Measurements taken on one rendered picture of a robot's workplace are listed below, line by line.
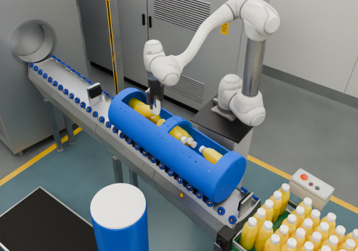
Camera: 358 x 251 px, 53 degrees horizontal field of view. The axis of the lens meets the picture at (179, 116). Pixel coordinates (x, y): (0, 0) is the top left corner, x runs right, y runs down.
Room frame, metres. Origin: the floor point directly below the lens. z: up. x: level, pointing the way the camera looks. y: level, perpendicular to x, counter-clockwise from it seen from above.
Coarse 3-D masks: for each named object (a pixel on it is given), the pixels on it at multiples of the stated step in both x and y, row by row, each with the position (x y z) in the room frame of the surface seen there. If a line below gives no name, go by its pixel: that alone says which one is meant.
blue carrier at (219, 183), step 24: (120, 96) 1.78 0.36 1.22; (144, 96) 1.90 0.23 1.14; (120, 120) 1.66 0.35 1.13; (144, 120) 1.58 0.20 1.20; (168, 120) 1.55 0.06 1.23; (144, 144) 1.50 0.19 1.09; (168, 144) 1.41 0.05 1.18; (216, 144) 1.49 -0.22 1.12; (192, 168) 1.26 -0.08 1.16; (216, 168) 1.22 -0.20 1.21; (240, 168) 1.30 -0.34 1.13; (216, 192) 1.16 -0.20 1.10
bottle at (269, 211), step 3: (264, 204) 1.11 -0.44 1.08; (261, 207) 1.11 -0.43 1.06; (264, 207) 1.10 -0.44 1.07; (267, 207) 1.09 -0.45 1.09; (273, 207) 1.11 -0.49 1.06; (267, 210) 1.08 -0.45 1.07; (270, 210) 1.08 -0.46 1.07; (273, 210) 1.09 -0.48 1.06; (267, 213) 1.07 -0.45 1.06; (270, 213) 1.08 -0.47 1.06; (273, 213) 1.09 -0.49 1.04; (267, 216) 1.07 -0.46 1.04; (270, 216) 1.07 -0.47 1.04; (267, 219) 1.07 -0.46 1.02; (270, 219) 1.07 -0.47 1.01
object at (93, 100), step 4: (96, 84) 2.11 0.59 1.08; (88, 88) 2.05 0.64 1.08; (92, 88) 2.06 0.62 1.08; (96, 88) 2.08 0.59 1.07; (100, 88) 2.10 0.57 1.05; (88, 92) 2.05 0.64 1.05; (92, 92) 2.05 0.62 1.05; (96, 92) 2.08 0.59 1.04; (100, 92) 2.10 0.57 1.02; (88, 96) 2.06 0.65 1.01; (92, 96) 2.05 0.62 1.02; (96, 96) 2.09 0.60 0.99; (100, 96) 2.11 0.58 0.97; (88, 100) 2.06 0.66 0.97; (92, 100) 2.06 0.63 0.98; (96, 100) 2.09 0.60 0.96; (100, 100) 2.11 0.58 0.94; (92, 104) 2.06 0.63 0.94
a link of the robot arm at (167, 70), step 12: (216, 12) 1.80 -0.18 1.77; (228, 12) 1.79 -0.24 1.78; (204, 24) 1.75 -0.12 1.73; (216, 24) 1.76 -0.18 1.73; (204, 36) 1.68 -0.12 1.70; (192, 48) 1.59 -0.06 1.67; (156, 60) 1.53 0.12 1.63; (168, 60) 1.50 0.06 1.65; (180, 60) 1.52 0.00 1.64; (156, 72) 1.47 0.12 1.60; (168, 72) 1.43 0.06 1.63; (180, 72) 1.49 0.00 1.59; (168, 84) 1.42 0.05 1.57
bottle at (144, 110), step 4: (136, 104) 1.76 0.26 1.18; (140, 104) 1.74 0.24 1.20; (144, 104) 1.72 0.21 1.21; (136, 108) 1.72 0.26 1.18; (140, 108) 1.70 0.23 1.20; (144, 108) 1.67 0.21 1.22; (148, 108) 1.65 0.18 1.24; (140, 112) 1.68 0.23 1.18; (144, 112) 1.65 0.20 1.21; (148, 112) 1.64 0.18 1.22; (148, 116) 1.64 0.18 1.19; (152, 116) 1.64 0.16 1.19
